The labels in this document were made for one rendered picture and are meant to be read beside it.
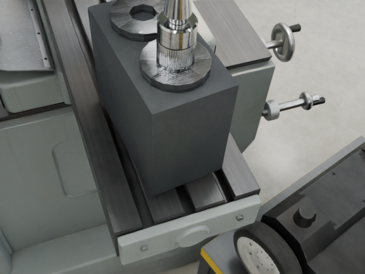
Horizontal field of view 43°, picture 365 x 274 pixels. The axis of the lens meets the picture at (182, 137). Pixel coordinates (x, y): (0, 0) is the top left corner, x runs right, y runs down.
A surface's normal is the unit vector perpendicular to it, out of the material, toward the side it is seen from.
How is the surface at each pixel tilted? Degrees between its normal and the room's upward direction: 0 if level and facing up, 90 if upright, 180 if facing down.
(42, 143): 90
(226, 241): 0
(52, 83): 90
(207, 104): 90
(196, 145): 90
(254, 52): 0
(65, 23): 0
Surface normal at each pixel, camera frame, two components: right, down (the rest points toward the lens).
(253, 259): -0.80, 0.45
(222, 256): 0.05, -0.61
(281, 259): 0.27, -0.28
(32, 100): 0.35, 0.75
